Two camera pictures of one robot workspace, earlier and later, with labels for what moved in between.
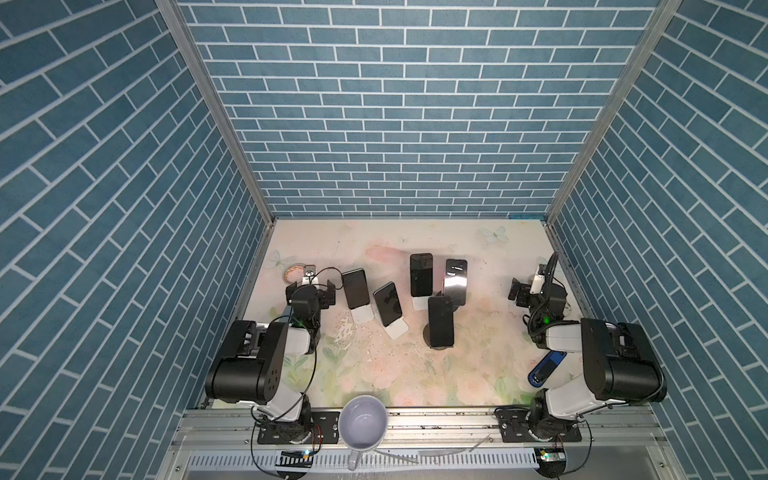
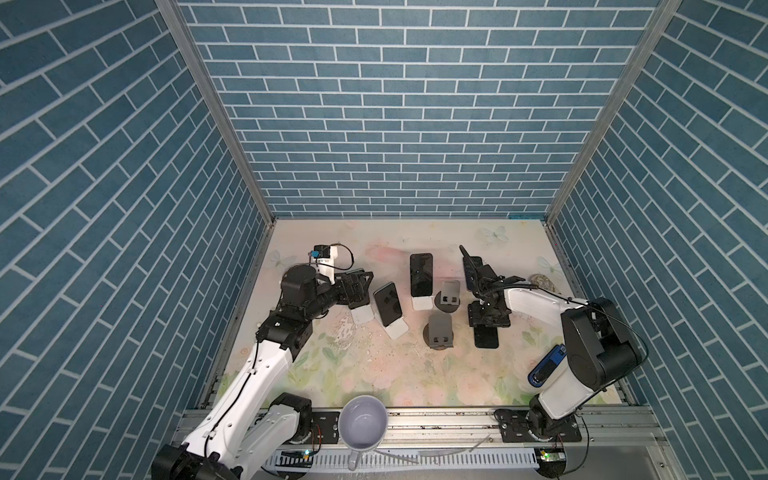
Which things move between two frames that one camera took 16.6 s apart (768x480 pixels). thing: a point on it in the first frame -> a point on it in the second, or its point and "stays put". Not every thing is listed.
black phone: [421, 274] stays put
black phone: [388, 302] stays put
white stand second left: [397, 329] stays put
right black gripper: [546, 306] -> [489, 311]
